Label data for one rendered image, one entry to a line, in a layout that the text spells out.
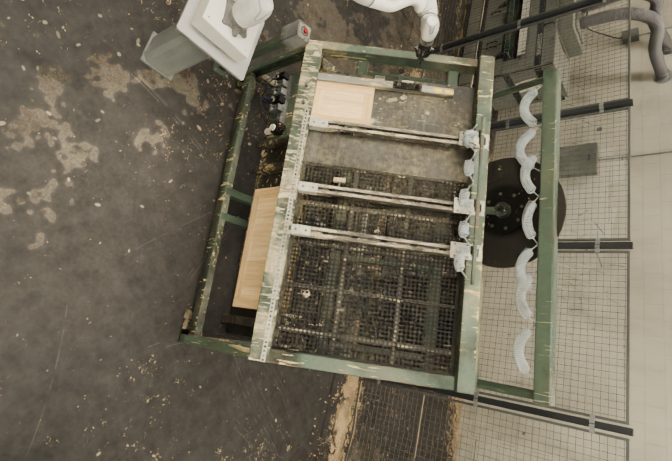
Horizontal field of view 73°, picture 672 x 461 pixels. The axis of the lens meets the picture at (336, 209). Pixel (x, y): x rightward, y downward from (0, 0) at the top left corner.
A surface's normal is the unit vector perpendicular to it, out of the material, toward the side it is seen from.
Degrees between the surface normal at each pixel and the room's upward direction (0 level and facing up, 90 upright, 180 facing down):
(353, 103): 51
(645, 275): 90
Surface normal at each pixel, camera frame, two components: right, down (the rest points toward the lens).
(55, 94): 0.77, -0.06
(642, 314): -0.60, -0.42
